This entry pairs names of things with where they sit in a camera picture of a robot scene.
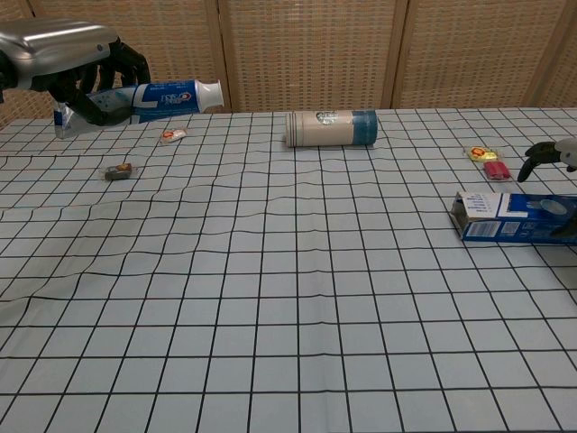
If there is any blue and white toothpaste tube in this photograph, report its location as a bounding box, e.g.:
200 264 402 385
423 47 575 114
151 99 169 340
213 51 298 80
52 78 224 139

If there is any light blue checkered tablecloth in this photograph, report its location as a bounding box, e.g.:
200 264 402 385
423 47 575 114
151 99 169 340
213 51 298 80
0 106 577 433

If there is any blue toothpaste carton box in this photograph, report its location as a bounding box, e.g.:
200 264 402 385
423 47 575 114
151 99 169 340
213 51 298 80
449 190 577 246

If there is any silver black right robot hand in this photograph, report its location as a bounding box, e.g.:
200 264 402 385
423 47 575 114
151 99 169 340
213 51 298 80
517 138 577 184

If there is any dark brown snack packet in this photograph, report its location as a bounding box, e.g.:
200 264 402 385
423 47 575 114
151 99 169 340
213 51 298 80
101 162 136 182

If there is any beige and blue tumbler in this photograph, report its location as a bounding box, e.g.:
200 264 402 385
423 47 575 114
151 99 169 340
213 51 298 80
284 109 379 149

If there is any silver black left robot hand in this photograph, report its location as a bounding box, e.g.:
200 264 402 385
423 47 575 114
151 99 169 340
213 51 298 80
0 19 152 128

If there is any yellow snack packet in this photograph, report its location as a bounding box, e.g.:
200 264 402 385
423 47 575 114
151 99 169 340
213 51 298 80
463 145 504 163

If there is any woven bamboo folding screen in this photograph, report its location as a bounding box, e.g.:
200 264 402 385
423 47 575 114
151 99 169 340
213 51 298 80
0 0 577 130

